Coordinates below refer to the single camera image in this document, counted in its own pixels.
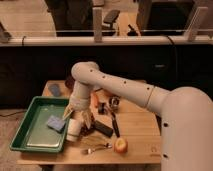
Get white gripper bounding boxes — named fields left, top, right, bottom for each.
left=62, top=81, right=93, bottom=129

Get black rectangular block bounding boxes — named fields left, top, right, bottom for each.
left=94, top=120, right=113, bottom=137

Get blue sponge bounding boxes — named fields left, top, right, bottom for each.
left=46, top=115, right=65, bottom=132

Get small dark clip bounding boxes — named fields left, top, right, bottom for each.
left=97, top=103, right=106, bottom=114

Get white paper cup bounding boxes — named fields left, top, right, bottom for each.
left=66, top=119, right=82, bottom=142

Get green plastic tray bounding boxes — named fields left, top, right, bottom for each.
left=10, top=96, right=69, bottom=153

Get black office chair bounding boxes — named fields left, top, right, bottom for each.
left=102, top=9, right=120, bottom=33

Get dark red bowl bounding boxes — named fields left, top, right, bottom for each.
left=65, top=76, right=75, bottom=90

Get blue grey object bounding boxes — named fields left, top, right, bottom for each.
left=48, top=84, right=61, bottom=97

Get orange apple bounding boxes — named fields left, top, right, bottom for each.
left=114, top=137, right=128, bottom=154

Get silver fork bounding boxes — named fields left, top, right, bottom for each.
left=81, top=143, right=112, bottom=155

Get black handled knife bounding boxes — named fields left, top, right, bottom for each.
left=111, top=112, right=120, bottom=137

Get small metal cup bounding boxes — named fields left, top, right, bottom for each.
left=109, top=96, right=120, bottom=110

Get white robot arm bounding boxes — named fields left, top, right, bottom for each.
left=69, top=62, right=213, bottom=171

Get dark red grapes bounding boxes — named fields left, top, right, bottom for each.
left=80, top=125, right=94, bottom=136

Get orange carrot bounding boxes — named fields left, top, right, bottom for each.
left=91, top=92, right=99, bottom=108

